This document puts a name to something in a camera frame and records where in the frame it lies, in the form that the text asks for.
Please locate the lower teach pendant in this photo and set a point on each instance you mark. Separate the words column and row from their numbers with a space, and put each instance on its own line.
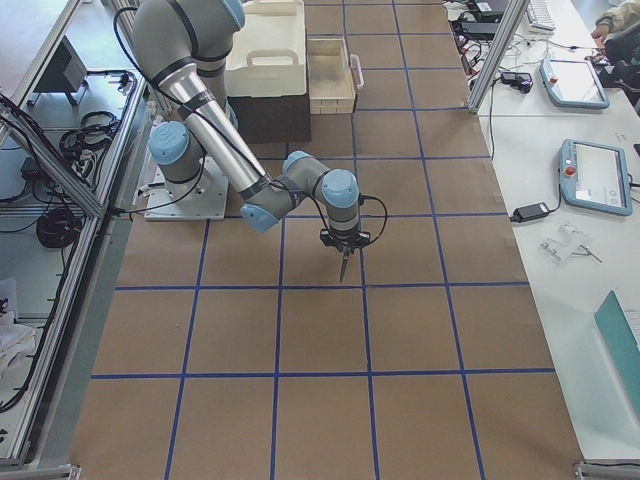
column 595, row 177

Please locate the black adapter near post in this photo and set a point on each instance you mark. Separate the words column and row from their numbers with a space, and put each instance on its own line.
column 520, row 81

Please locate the teach pendant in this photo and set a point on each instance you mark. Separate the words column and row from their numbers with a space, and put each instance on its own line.
column 595, row 177
column 573, row 84

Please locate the white plastic tray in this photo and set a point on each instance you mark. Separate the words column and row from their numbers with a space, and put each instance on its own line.
column 268, row 58

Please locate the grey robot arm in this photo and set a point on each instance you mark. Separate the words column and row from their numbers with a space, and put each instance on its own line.
column 181, row 48

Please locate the teal folder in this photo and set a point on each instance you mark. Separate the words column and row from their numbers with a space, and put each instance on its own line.
column 620, row 339

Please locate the upper teach pendant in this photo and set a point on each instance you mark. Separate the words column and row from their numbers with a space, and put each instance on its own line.
column 573, row 84

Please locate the white keyboard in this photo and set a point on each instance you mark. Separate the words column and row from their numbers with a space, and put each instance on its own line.
column 538, row 18

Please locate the aluminium frame post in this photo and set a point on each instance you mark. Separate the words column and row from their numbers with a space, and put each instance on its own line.
column 504, row 35

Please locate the wooden drawer with white handle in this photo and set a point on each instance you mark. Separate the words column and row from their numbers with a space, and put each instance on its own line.
column 334, row 76

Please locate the dark brown drawer cabinet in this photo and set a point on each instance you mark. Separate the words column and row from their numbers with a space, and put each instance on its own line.
column 273, row 119

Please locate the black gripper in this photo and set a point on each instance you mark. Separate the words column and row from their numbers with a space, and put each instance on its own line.
column 344, row 243

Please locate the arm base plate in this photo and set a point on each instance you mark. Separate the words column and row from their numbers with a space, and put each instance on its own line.
column 203, row 198

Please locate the black power adapter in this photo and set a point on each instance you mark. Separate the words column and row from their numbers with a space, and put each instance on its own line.
column 530, row 212

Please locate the grey box on stand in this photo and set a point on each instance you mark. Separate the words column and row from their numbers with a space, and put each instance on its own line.
column 65, row 73

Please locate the grey orange scissors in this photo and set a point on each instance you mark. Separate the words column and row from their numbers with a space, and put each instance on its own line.
column 344, row 264

